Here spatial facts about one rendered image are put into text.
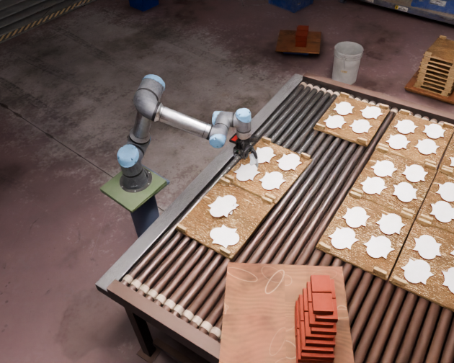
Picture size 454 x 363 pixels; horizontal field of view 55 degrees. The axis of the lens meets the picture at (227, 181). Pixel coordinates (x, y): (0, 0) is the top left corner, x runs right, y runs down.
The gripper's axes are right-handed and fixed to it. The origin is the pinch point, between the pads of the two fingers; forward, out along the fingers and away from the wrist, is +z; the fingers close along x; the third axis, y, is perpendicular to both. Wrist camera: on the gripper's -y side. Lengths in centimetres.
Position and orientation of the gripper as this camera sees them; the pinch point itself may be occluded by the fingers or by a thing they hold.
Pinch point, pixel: (246, 161)
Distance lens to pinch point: 243.2
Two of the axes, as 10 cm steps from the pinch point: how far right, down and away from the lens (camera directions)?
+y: -5.8, 6.0, -5.5
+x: 8.1, 3.9, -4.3
